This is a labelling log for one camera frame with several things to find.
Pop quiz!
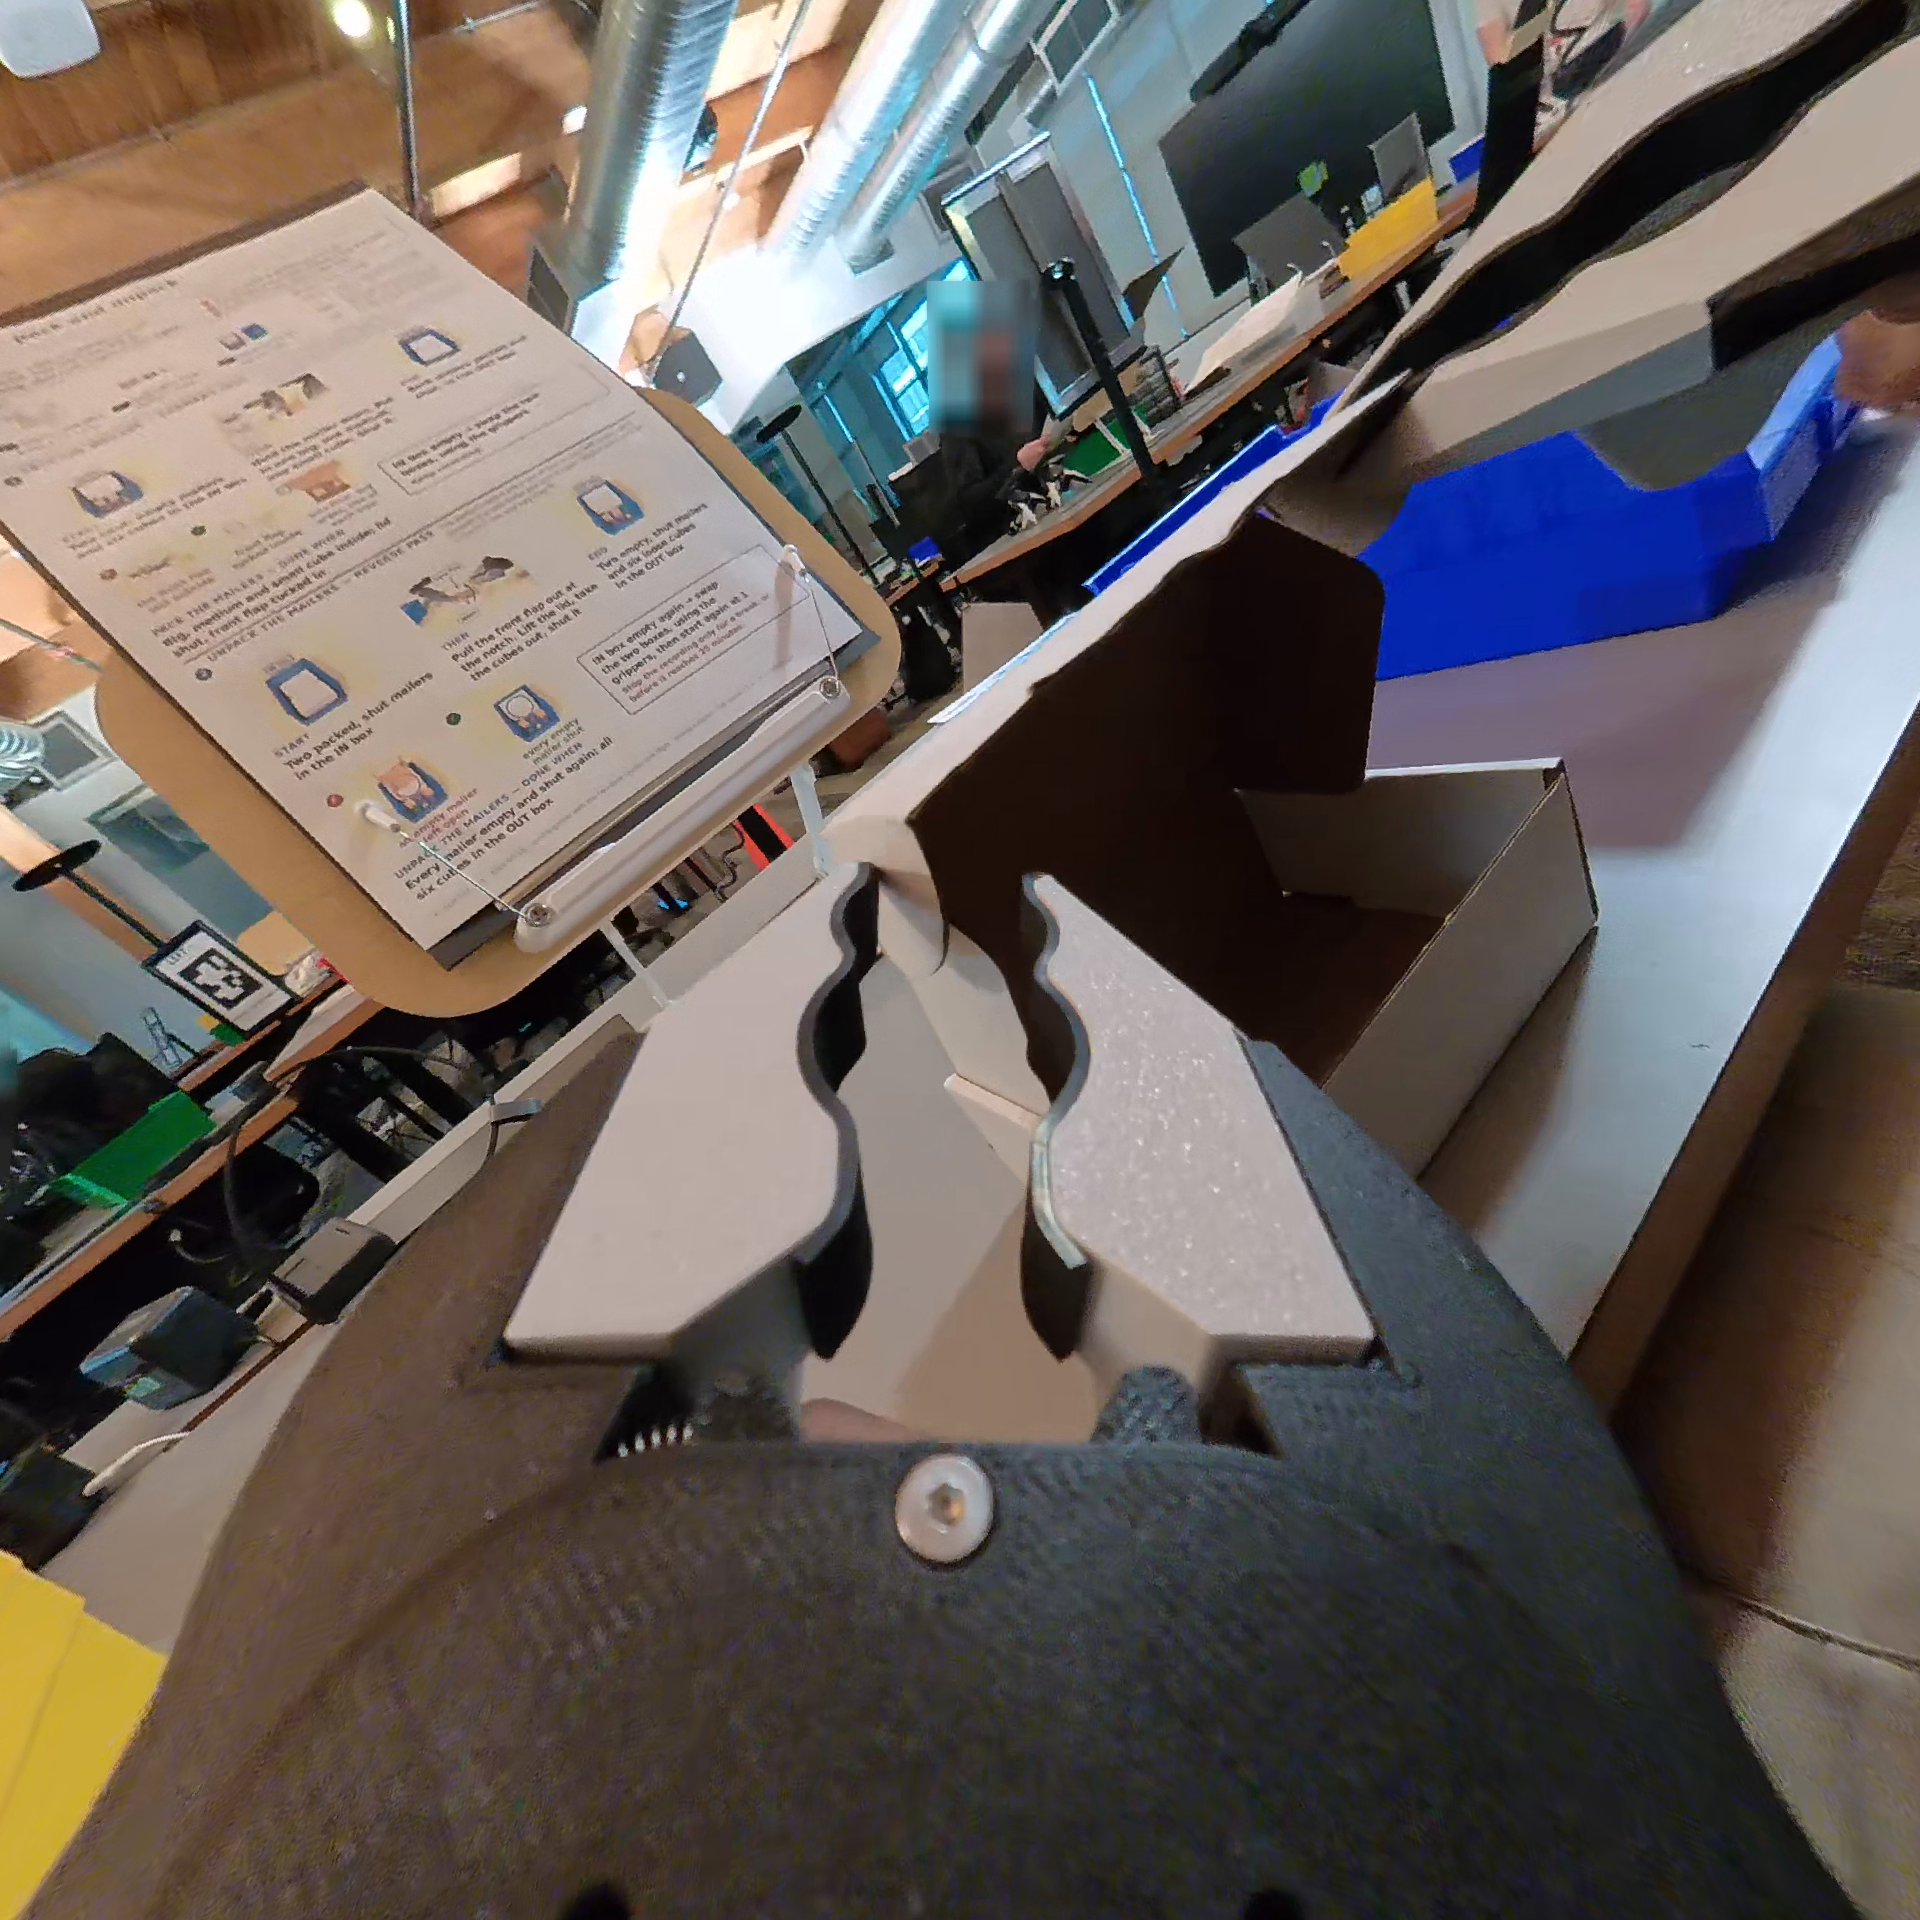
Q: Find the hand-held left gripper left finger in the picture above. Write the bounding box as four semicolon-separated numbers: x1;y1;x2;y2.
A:
498;861;882;1367

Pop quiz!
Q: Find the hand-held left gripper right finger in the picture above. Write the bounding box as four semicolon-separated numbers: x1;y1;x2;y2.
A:
1019;872;1383;1425

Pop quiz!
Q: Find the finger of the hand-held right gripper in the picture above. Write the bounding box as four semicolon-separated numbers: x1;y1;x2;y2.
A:
1401;0;1871;360
1332;53;1920;497

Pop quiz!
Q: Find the blue storage bin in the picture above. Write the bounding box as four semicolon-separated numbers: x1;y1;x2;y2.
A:
1083;336;1884;683

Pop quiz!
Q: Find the white mailer box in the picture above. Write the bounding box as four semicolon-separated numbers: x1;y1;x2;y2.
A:
824;373;1602;1191

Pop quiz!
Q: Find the grey desk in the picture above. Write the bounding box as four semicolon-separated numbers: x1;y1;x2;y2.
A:
30;375;1920;1594

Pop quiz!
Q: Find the person's right hand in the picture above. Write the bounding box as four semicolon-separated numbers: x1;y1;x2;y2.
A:
1839;306;1920;409

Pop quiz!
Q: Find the small yellow bin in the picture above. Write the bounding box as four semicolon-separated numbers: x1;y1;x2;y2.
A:
1336;181;1444;281

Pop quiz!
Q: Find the wide black monitor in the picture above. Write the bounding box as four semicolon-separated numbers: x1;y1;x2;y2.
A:
1154;31;1462;298

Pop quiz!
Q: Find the black and white marker tag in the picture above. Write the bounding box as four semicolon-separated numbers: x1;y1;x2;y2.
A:
142;922;298;1041

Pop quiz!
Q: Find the black device box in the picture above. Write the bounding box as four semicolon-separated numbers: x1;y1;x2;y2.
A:
78;1288;260;1412

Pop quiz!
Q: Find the green storage bin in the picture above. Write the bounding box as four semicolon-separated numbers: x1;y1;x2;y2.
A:
36;1088;216;1213

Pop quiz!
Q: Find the narrow computer monitor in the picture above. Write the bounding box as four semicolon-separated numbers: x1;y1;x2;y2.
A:
937;159;1145;425

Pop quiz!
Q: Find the printed instruction sheet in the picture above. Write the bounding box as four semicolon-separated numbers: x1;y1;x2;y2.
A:
0;187;875;952

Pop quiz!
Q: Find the large silver duct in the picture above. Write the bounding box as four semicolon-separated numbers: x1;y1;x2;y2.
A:
779;0;1116;274

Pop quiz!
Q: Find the silver spiral duct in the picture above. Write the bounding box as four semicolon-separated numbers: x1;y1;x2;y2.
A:
567;0;784;290

